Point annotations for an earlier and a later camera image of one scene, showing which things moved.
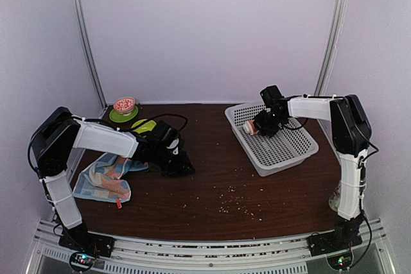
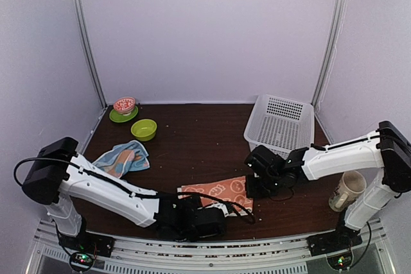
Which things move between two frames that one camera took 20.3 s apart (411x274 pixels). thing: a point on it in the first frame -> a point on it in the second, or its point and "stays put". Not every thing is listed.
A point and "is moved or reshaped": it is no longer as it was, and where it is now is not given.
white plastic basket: x=291 y=144 is moved or reshaped
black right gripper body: x=266 y=123 -> x=268 y=187
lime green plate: x=119 y=117 stays put
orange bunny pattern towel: x=250 y=127 -> x=232 y=192
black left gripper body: x=171 y=166 -> x=190 y=203
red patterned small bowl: x=124 y=105 stays put
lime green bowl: x=147 y=127 stays put
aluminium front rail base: x=288 y=255 stays put
